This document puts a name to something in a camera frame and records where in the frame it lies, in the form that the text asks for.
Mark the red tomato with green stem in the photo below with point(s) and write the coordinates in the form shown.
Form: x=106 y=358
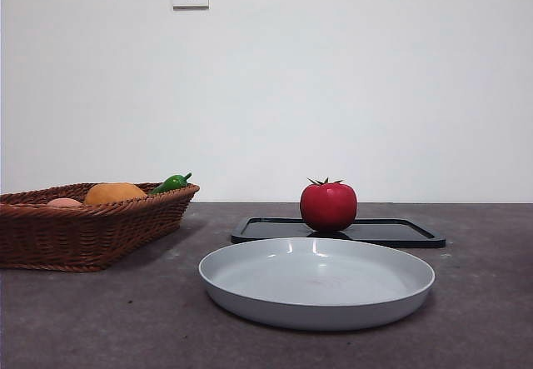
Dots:
x=329 y=206

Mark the black rectangular tray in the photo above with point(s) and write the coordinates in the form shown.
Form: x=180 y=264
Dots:
x=395 y=230

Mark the white round plate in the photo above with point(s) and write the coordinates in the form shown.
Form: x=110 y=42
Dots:
x=316 y=285

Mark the green chili pepper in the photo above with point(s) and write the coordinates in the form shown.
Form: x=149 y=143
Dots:
x=168 y=184

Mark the orange round fruit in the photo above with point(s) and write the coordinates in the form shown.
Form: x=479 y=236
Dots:
x=114 y=192

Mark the brown wicker basket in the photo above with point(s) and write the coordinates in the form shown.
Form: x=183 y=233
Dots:
x=83 y=235

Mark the pale pink round vegetable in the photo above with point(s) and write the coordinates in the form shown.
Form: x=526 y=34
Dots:
x=64 y=202

